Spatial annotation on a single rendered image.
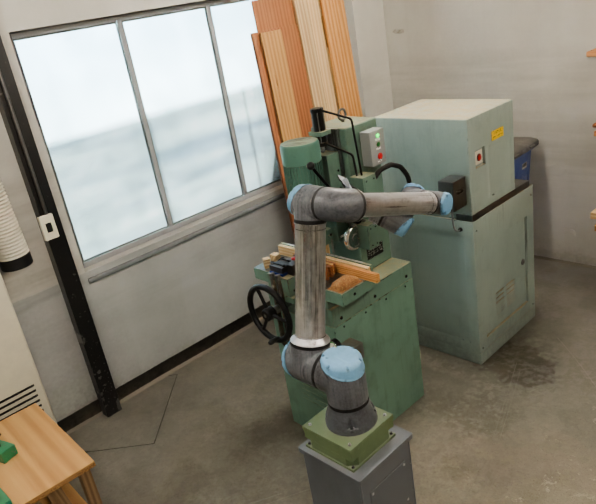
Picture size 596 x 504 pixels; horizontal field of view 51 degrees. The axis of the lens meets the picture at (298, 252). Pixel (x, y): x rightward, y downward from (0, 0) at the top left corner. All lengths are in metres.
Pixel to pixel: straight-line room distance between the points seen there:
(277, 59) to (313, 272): 2.26
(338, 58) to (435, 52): 0.79
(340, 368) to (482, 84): 3.08
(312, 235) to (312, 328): 0.34
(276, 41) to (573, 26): 1.86
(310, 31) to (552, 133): 1.78
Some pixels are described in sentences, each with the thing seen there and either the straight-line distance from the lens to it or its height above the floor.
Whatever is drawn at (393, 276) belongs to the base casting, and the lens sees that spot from 3.05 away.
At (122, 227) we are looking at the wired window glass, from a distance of 3.84.
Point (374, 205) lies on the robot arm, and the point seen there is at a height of 1.39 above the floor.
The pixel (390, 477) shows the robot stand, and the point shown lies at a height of 0.44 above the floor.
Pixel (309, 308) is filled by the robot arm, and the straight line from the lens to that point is 2.24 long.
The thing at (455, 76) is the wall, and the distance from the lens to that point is 4.93.
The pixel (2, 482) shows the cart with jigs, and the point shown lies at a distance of 2.86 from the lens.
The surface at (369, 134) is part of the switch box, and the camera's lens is 2.85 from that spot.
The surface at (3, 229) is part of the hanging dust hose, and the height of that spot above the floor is 1.30.
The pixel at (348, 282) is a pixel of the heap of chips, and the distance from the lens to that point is 2.71.
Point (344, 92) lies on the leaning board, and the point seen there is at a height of 1.40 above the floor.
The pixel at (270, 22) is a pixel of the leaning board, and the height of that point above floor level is 1.96.
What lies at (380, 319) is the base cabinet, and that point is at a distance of 3.04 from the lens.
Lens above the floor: 2.10
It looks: 22 degrees down
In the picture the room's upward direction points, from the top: 10 degrees counter-clockwise
